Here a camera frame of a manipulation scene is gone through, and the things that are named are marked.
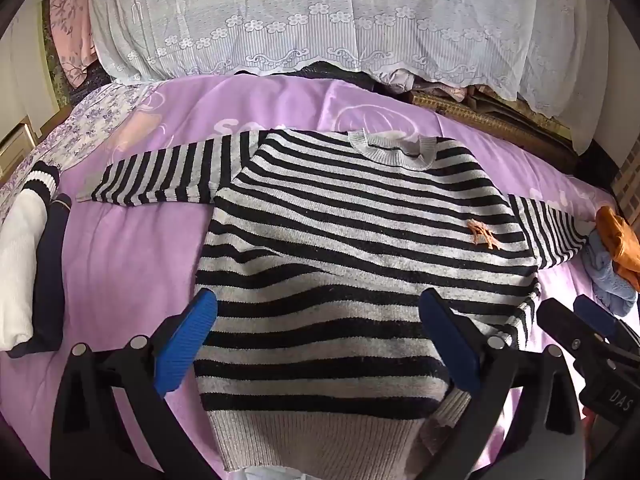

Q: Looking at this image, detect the orange garment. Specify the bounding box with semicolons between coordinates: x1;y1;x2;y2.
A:
595;206;640;291

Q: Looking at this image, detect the beige cabinet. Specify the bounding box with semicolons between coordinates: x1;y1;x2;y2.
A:
0;115;36;181

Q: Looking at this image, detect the brown woven mat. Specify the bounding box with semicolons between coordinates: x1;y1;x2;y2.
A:
410;85;576;161

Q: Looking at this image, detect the navy folded garment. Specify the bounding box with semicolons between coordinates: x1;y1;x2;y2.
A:
7;192;73;358

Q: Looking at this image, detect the light blue garment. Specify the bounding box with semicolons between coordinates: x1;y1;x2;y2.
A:
582;230;638;318

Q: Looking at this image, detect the black grey striped sweater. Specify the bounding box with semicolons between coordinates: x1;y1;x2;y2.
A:
75;129;598;473

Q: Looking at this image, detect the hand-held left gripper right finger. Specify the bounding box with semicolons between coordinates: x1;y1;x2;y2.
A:
419;287;586;480

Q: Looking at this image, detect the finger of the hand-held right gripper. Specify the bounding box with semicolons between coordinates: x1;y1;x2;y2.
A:
537;299;608;362
574;294;640;356

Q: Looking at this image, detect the pink floral cloth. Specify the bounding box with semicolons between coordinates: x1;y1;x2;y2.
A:
49;0;101;88

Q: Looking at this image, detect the white purple floral sheet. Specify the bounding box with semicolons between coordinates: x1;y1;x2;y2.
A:
0;82;151;221

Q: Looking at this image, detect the purple printed bed sheet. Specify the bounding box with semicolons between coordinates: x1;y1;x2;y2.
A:
0;74;621;480

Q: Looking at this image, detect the white lace cloth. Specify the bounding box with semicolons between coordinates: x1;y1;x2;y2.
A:
89;0;613;156

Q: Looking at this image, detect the white folded garment striped cuff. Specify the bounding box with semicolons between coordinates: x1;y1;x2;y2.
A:
0;161;61;352

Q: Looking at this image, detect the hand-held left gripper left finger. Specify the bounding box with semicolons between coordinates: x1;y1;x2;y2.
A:
50;289;221;480

